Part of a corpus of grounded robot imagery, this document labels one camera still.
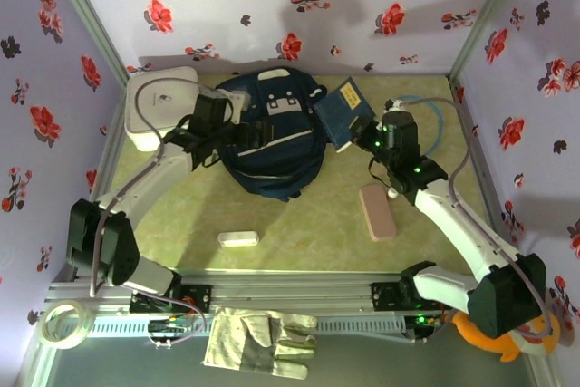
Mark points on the navy blue backpack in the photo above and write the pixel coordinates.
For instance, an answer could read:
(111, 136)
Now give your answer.
(272, 165)

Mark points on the navy book with yellow label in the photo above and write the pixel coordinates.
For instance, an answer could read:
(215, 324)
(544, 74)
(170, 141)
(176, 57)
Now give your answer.
(340, 115)

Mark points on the pink pencil case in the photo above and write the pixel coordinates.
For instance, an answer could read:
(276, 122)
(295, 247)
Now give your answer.
(378, 212)

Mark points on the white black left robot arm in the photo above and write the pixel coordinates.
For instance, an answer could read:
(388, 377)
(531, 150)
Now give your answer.
(149, 178)

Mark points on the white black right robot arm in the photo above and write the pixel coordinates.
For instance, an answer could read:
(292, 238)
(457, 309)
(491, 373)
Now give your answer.
(457, 228)

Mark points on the light blue tubing loop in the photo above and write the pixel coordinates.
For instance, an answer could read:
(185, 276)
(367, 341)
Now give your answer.
(441, 126)

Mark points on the white square storage case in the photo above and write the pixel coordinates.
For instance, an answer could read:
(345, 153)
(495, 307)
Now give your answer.
(176, 83)

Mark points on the small white oblong case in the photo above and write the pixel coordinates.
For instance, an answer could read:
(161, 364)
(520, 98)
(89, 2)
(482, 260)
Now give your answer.
(238, 238)

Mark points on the orange shark plush toy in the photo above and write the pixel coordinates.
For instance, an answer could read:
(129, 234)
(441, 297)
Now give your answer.
(462, 328)

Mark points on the grey canvas work glove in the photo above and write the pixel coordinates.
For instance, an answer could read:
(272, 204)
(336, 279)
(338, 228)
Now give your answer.
(235, 341)

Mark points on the clear tape roll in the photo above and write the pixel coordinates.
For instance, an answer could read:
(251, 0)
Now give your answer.
(68, 345)

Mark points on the aluminium right side rail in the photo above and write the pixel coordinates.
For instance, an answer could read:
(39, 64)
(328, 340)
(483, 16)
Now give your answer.
(476, 147)

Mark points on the aluminium left side rail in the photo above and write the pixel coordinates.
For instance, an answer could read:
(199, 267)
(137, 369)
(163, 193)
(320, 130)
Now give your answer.
(113, 133)

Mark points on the aluminium front frame rail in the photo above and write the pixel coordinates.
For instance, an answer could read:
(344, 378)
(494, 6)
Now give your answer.
(294, 289)

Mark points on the aluminium right corner post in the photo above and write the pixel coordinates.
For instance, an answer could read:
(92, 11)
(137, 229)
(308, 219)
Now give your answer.
(486, 15)

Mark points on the aluminium corner post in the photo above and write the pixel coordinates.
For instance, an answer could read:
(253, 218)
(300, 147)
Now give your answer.
(86, 15)
(486, 15)

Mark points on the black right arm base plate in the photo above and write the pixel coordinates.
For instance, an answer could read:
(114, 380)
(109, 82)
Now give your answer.
(385, 296)

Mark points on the aluminium left corner post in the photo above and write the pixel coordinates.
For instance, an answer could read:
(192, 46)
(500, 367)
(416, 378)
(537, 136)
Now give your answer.
(86, 15)

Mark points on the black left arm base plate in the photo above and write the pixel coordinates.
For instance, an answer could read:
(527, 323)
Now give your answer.
(199, 296)

